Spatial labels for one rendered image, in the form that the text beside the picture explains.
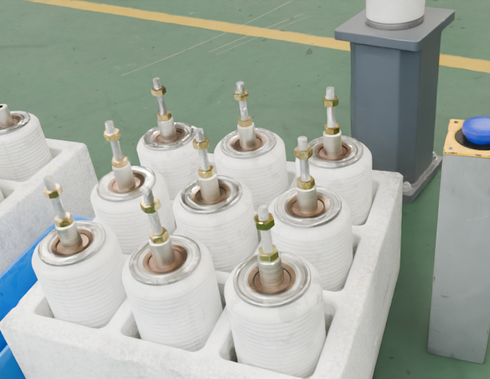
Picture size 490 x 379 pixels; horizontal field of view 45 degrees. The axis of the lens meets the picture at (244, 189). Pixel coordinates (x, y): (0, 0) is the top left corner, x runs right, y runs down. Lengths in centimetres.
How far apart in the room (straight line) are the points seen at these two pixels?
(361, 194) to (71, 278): 36
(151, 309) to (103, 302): 9
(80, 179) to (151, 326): 46
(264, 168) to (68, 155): 38
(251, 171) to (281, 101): 71
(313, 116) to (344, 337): 83
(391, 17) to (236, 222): 45
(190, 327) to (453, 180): 31
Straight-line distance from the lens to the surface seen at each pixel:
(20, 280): 93
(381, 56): 98
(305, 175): 63
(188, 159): 81
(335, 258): 66
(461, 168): 65
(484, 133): 64
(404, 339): 86
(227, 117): 141
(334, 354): 61
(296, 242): 64
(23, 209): 95
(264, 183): 77
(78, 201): 104
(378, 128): 104
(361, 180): 74
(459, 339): 81
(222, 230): 68
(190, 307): 61
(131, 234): 75
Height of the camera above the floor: 65
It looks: 35 degrees down
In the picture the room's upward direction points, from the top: 9 degrees counter-clockwise
